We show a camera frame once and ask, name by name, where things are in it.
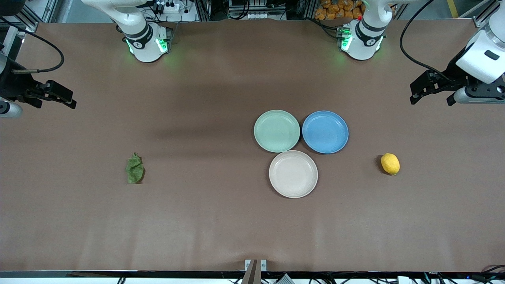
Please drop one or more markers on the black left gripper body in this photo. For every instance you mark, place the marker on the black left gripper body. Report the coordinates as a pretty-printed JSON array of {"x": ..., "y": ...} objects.
[{"x": 453, "y": 73}]

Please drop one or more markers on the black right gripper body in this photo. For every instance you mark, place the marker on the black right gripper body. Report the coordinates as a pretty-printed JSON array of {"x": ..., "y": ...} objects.
[{"x": 15, "y": 83}]

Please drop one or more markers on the yellow lemon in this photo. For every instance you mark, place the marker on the yellow lemon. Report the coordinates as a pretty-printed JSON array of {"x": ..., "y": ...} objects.
[{"x": 390, "y": 163}]

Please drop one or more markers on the green lettuce leaf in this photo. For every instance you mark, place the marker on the green lettuce leaf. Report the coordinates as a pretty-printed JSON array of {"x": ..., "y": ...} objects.
[{"x": 134, "y": 169}]

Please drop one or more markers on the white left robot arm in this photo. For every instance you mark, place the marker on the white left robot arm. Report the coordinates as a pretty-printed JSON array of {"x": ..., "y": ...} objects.
[{"x": 365, "y": 39}]

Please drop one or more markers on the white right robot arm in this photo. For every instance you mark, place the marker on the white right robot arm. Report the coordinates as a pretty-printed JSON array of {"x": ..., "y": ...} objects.
[{"x": 146, "y": 43}]

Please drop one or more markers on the blue plate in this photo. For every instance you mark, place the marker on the blue plate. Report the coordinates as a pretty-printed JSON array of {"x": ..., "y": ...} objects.
[{"x": 325, "y": 132}]

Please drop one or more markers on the orange items bin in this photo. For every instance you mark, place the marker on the orange items bin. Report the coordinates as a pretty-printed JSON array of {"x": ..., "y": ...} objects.
[{"x": 335, "y": 10}]

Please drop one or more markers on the light green plate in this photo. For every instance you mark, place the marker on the light green plate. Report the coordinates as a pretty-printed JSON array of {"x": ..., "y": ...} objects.
[{"x": 277, "y": 131}]

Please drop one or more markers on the beige plate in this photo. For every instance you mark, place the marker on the beige plate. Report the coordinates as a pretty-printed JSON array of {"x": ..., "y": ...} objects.
[{"x": 293, "y": 174}]

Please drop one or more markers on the grey equipment rack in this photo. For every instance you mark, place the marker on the grey equipment rack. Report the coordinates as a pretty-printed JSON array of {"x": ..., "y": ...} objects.
[{"x": 256, "y": 8}]

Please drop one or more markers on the aluminium frame profile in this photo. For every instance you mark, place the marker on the aluminium frame profile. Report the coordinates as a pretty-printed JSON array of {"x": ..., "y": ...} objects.
[
  {"x": 23, "y": 17},
  {"x": 487, "y": 14}
]

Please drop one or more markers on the metal table edge bracket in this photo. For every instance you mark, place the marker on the metal table edge bracket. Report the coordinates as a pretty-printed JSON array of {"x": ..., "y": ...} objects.
[{"x": 255, "y": 270}]

